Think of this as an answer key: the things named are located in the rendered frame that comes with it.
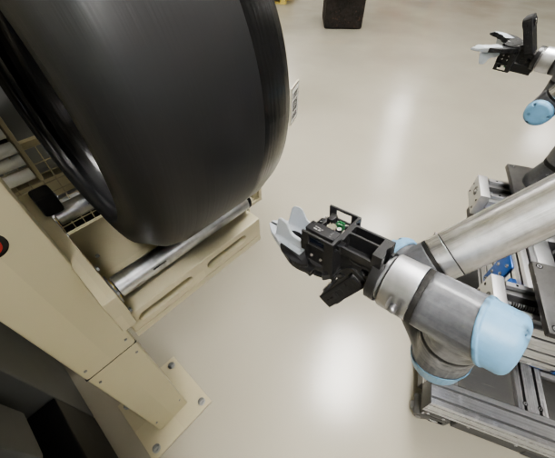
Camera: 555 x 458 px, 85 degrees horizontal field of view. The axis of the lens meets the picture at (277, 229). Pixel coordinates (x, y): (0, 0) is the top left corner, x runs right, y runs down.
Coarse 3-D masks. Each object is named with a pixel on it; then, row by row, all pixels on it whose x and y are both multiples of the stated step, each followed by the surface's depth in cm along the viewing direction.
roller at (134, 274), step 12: (240, 204) 70; (228, 216) 68; (204, 228) 65; (216, 228) 67; (192, 240) 63; (156, 252) 60; (168, 252) 60; (180, 252) 62; (132, 264) 58; (144, 264) 58; (156, 264) 59; (168, 264) 61; (120, 276) 56; (132, 276) 56; (144, 276) 58; (120, 288) 55; (132, 288) 57
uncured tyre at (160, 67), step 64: (0, 0) 28; (64, 0) 26; (128, 0) 27; (192, 0) 31; (256, 0) 35; (0, 64) 55; (64, 64) 28; (128, 64) 28; (192, 64) 32; (256, 64) 37; (64, 128) 70; (128, 128) 31; (192, 128) 34; (256, 128) 42; (128, 192) 37; (192, 192) 39; (256, 192) 60
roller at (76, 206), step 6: (72, 198) 70; (78, 198) 71; (84, 198) 71; (66, 204) 69; (72, 204) 70; (78, 204) 70; (84, 204) 71; (90, 204) 72; (66, 210) 69; (72, 210) 69; (78, 210) 70; (84, 210) 71; (90, 210) 73; (60, 216) 68; (66, 216) 69; (72, 216) 70; (78, 216) 72; (60, 222) 69; (66, 222) 70
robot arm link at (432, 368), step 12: (408, 324) 44; (420, 336) 40; (420, 348) 41; (420, 360) 42; (432, 360) 39; (420, 372) 44; (432, 372) 41; (444, 372) 39; (456, 372) 38; (468, 372) 40; (444, 384) 43
